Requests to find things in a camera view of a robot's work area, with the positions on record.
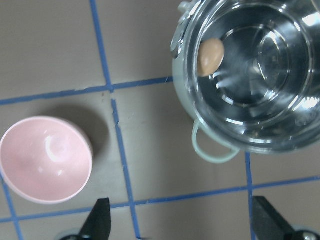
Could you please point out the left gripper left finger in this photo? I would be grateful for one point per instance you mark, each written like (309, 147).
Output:
(98, 224)

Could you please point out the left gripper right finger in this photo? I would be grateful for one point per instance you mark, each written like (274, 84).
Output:
(268, 223)

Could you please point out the brown egg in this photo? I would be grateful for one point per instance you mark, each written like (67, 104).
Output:
(210, 56)

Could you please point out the pale green electric pot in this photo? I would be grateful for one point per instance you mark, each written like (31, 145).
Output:
(265, 96)

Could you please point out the pink bowl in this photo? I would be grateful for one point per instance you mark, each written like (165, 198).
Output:
(46, 160)

